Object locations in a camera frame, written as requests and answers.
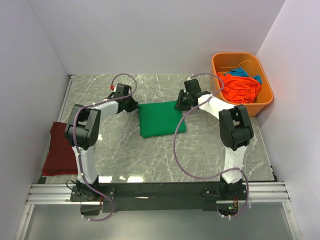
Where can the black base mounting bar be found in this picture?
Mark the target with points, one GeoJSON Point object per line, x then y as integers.
{"type": "Point", "coordinates": [157, 196]}

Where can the green t shirt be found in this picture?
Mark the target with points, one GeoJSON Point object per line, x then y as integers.
{"type": "Point", "coordinates": [158, 119]}

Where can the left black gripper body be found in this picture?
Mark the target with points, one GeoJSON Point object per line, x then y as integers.
{"type": "Point", "coordinates": [125, 100]}

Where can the blue t shirt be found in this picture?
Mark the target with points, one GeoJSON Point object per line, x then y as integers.
{"type": "Point", "coordinates": [240, 72]}

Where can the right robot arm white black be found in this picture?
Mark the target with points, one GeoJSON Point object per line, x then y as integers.
{"type": "Point", "coordinates": [235, 130]}

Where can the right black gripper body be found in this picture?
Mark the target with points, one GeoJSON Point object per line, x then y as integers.
{"type": "Point", "coordinates": [187, 105]}

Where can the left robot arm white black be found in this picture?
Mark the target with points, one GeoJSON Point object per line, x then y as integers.
{"type": "Point", "coordinates": [83, 126]}

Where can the orange t shirt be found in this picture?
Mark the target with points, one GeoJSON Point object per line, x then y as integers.
{"type": "Point", "coordinates": [239, 89]}

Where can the orange plastic basket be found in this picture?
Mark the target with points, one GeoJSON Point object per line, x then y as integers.
{"type": "Point", "coordinates": [225, 62]}

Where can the folded dark red t shirt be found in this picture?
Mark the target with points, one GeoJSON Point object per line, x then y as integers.
{"type": "Point", "coordinates": [60, 159]}

